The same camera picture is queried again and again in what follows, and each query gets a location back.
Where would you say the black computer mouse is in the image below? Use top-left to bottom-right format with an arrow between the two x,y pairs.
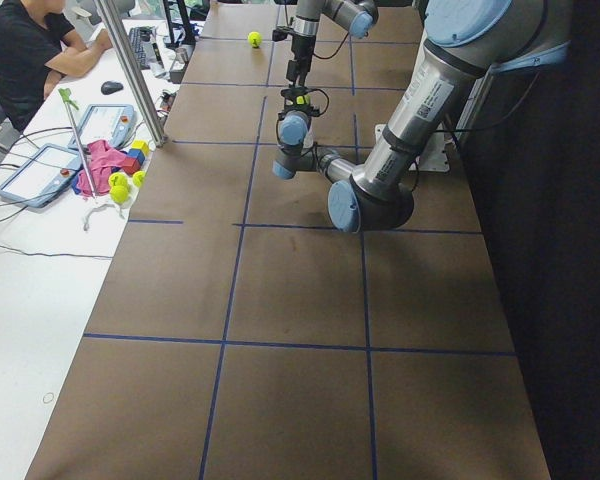
100,81 -> 124,95

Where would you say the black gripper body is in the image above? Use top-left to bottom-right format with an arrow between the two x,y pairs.
291,32 -> 314,64

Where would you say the blue cube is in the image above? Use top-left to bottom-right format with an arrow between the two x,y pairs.
127,148 -> 145,165

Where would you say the yellow cube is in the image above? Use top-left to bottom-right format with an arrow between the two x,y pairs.
129,139 -> 150,158

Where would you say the seated person black shirt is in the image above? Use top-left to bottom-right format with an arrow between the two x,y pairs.
0,0 -> 112,132

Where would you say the aluminium frame post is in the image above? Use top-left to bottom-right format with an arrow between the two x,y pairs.
94,0 -> 167,148

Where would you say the grabber stick green tip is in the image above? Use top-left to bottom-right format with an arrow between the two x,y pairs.
58,88 -> 98,199

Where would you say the black keyboard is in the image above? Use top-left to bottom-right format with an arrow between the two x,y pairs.
128,26 -> 156,70

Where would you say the tennis ball beside post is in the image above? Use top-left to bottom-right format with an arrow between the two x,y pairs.
132,170 -> 146,188

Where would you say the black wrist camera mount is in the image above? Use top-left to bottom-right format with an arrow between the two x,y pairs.
278,85 -> 330,120
271,26 -> 293,42

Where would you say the near teach pendant tablet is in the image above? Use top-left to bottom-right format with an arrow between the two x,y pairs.
0,144 -> 82,208

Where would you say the far teach pendant tablet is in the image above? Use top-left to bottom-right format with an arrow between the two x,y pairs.
77,104 -> 136,148

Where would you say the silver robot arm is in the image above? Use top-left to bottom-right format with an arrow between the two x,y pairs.
280,0 -> 379,86
272,1 -> 573,232

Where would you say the red cube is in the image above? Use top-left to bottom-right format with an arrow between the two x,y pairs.
119,156 -> 141,175

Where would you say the tennis ball on desk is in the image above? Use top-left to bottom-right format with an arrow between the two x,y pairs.
108,171 -> 130,205

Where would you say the teach pendant tablet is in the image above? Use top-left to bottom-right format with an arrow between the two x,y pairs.
0,144 -> 82,208
77,104 -> 136,148

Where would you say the pink cloth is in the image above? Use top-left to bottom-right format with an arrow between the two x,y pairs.
88,140 -> 127,195

